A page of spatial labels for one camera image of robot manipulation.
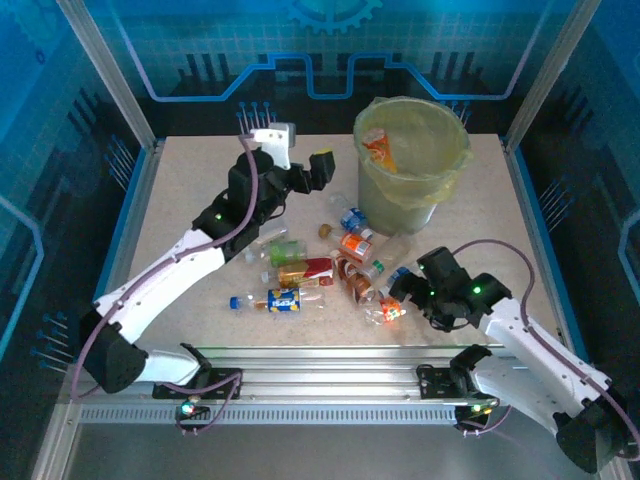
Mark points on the small clear bottle blue cap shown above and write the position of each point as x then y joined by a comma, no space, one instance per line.
395,277

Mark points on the clear bottle green cap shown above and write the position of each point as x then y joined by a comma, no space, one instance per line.
395,250

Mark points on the brown cola bottle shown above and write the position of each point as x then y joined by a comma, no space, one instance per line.
357,285

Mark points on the blue label clear water bottle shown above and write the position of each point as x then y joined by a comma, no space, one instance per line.
354,219

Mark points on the orange printed plastic bottle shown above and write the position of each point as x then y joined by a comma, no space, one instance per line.
380,147

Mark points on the orange label brown cap bottle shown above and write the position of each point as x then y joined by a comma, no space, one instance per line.
356,246

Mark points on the green label clear bottle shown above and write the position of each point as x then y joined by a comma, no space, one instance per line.
287,251

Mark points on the red gold label bottle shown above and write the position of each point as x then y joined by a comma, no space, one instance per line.
310,272

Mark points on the Pepsi bottle blue cap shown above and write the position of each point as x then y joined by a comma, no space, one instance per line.
284,300

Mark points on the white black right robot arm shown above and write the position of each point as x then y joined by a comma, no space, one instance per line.
540,370

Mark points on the grey metal bin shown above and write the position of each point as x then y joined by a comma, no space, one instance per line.
390,210

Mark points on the yellow plastic bin liner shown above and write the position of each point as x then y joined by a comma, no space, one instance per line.
425,190

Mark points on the small LED circuit board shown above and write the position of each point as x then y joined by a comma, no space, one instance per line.
189,407
477,409

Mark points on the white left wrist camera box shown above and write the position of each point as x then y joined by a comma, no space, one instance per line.
275,140

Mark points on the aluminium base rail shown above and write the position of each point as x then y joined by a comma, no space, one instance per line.
325,370

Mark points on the aluminium side frame rail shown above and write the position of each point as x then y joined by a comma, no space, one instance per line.
154,160
510,160

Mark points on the aluminium frame post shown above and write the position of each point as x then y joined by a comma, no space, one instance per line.
550,70
107,70

